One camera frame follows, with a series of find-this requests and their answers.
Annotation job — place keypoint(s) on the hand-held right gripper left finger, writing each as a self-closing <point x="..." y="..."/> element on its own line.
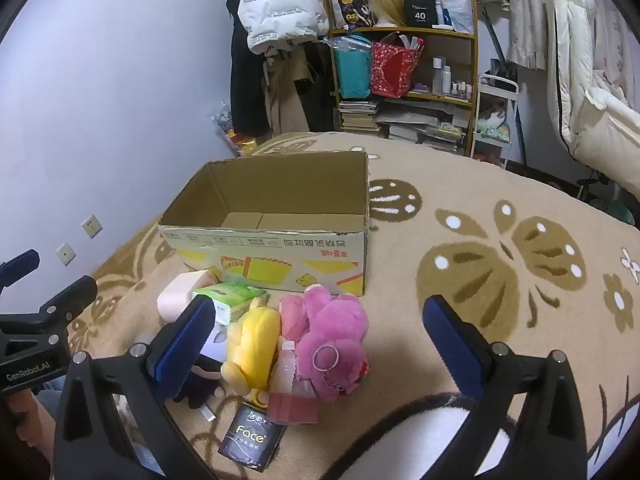
<point x="185" y="340"/>

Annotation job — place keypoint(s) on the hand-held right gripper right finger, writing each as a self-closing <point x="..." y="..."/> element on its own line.
<point x="452" y="345"/>

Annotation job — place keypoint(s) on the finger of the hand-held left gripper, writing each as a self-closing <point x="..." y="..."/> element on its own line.
<point x="20" y="266"/>
<point x="70" y="294"/>

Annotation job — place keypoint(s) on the white and black plush toy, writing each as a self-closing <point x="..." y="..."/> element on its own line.
<point x="202" y="375"/>

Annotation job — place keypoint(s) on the green tissue pack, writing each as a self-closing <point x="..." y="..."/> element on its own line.
<point x="235" y="295"/>

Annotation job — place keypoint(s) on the yellow plush toy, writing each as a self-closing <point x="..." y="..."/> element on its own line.
<point x="252" y="335"/>

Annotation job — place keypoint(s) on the pink plastic bag packet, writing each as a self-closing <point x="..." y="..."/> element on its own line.
<point x="292" y="400"/>

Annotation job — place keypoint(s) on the pink plush bear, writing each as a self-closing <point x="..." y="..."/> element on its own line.
<point x="330" y="320"/>

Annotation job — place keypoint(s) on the printed cardboard box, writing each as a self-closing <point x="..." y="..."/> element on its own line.
<point x="280" y="255"/>

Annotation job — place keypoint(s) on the pink soft pack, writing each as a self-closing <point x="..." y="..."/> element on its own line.
<point x="175" y="300"/>

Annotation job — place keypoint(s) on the person's left hand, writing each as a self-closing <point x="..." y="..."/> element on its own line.
<point x="25" y="435"/>

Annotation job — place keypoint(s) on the person's jeans leg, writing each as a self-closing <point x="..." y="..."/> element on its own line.
<point x="52" y="389"/>

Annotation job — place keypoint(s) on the black tissue pack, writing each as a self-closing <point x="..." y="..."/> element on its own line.
<point x="250" y="435"/>

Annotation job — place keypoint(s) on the pile of snack bags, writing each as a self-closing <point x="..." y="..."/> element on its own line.
<point x="237" y="137"/>

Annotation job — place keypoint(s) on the pile of magazines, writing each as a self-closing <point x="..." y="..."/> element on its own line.
<point x="425" y="125"/>

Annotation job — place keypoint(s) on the pale plush toy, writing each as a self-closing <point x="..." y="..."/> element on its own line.
<point x="492" y="122"/>

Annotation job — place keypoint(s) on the stack of books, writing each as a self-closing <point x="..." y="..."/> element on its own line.
<point x="357" y="117"/>

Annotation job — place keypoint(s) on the row of small jars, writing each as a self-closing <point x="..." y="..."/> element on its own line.
<point x="462" y="90"/>

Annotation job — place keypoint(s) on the white trolley cart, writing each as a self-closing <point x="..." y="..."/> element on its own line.
<point x="510" y="95"/>

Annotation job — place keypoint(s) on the beige hanging trousers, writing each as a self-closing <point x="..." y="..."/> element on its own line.
<point x="282" y="100"/>

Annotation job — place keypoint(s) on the short white bottle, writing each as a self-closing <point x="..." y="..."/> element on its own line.
<point x="447" y="82"/>

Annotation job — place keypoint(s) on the tall white bottle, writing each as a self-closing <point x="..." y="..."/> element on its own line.
<point x="437" y="77"/>

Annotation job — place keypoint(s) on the black hanging coat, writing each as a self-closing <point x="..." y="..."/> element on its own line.
<point x="242" y="70"/>

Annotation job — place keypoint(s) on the red gift bag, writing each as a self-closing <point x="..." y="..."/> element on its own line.
<point x="392" y="72"/>

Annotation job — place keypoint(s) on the black hanging garment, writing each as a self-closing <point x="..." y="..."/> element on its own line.
<point x="320" y="90"/>

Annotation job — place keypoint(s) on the teal bag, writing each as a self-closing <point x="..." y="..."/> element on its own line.
<point x="352" y="70"/>

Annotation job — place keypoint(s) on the white padded chair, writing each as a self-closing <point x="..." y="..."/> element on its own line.
<point x="580" y="60"/>

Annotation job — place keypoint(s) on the wooden shelf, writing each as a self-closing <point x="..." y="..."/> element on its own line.
<point x="400" y="32"/>

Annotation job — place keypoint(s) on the black cardboard box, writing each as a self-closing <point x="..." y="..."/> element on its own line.
<point x="420" y="10"/>

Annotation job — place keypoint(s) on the beige printed curtain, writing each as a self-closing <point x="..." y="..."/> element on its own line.
<point x="525" y="10"/>

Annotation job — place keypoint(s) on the white plastic bag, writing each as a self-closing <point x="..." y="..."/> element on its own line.
<point x="457" y="0"/>

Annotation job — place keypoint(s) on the blonde wig head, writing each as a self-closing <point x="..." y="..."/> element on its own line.
<point x="387" y="5"/>

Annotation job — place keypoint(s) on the white puffer jacket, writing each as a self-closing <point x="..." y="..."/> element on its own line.
<point x="275" y="0"/>

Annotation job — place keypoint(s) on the white wall socket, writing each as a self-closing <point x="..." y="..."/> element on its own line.
<point x="66" y="254"/>
<point x="92" y="226"/>

